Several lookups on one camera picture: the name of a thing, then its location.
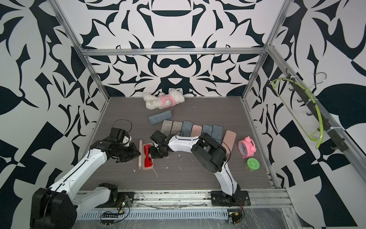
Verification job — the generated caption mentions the pink case red glasses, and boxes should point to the pink case red glasses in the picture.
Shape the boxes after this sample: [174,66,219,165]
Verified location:
[138,140,154,170]

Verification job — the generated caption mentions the teal case yellow glasses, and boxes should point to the teal case yellow glasses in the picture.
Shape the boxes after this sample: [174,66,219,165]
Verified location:
[170,121,183,135]

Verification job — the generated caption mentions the teal case black sunglasses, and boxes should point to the teal case black sunglasses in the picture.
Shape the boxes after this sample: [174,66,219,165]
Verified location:
[161,120,173,136]

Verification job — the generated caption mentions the grey case white glasses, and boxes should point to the grey case white glasses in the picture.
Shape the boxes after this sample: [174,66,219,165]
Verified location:
[180,121,193,137]

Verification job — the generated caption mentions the grey teal case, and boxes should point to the grey teal case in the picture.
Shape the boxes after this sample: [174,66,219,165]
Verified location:
[148,110,172,125]

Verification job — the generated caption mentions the pink case thin glasses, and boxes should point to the pink case thin glasses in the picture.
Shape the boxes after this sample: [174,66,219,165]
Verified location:
[190,125,203,137]

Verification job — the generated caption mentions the grey case black sunglasses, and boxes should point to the grey case black sunglasses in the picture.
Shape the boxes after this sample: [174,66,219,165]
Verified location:
[212,125,223,144]

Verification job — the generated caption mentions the pink case purple glasses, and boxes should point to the pink case purple glasses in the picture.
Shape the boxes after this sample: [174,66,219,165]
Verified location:
[222,130,236,156]

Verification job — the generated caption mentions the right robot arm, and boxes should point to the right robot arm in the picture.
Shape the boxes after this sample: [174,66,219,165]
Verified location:
[150,130,241,199]

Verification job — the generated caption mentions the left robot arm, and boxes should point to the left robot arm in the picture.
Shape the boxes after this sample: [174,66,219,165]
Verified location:
[30,127,141,229]

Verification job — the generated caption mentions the white pink plush toy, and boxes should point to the white pink plush toy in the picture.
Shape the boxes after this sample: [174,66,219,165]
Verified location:
[143,89,185,110]

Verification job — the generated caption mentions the pink alarm clock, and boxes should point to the pink alarm clock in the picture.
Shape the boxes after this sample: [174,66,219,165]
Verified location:
[238,136,257,158]

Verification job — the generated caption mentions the green round tin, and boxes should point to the green round tin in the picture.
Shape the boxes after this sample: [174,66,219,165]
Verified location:
[246,157,260,172]

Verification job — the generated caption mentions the small black electronics box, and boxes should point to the small black electronics box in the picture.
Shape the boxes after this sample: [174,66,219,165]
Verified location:
[227,212,245,225]

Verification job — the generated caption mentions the green clothes hanger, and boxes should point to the green clothes hanger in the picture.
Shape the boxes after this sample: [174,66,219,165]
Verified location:
[269,77,318,138]

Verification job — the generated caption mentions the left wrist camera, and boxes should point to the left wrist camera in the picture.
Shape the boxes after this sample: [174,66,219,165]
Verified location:
[122,136,132,147]

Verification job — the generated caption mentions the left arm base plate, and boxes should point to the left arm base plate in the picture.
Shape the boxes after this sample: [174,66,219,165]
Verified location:
[96,191,135,208]

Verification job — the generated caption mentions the black connector with cables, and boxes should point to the black connector with cables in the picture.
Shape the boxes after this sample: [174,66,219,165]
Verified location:
[100,211,120,220]

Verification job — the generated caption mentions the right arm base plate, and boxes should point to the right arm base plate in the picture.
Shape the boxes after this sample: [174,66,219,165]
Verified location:
[210,190,251,207]

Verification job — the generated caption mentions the black wall hook rack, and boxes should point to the black wall hook rack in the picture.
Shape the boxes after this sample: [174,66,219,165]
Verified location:
[286,71,349,152]

